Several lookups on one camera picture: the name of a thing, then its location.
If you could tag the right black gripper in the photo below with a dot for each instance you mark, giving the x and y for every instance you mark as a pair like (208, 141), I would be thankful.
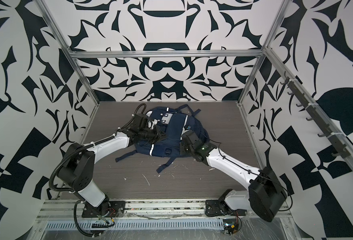
(183, 150)

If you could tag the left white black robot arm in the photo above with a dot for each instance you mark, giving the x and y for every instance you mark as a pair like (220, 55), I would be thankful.
(74, 173)

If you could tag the navy blue student backpack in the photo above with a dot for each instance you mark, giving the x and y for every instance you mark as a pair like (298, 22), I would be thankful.
(174, 123)

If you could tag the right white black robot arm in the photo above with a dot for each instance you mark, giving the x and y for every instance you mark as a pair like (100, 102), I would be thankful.
(265, 194)

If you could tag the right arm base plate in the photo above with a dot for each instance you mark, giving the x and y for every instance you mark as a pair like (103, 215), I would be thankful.
(215, 208)

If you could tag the white slotted cable duct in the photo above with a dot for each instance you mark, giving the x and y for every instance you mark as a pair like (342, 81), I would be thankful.
(165, 224)

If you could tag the aluminium cage frame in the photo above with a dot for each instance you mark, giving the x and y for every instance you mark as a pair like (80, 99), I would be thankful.
(264, 53)

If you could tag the green circuit board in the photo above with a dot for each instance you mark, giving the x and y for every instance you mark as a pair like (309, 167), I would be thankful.
(233, 227)

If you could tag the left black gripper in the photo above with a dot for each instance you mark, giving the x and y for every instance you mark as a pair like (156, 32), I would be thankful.
(158, 136)

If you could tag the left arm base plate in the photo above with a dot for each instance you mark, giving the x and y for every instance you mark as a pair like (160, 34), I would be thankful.
(103, 208)

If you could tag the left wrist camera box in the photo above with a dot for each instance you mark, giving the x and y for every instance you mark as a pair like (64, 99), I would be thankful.
(152, 123)

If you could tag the aluminium front rail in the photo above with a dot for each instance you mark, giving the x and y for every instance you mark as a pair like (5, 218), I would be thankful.
(133, 208)

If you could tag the wall hook rack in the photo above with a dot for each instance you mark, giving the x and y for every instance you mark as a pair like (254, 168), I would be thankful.
(317, 115)

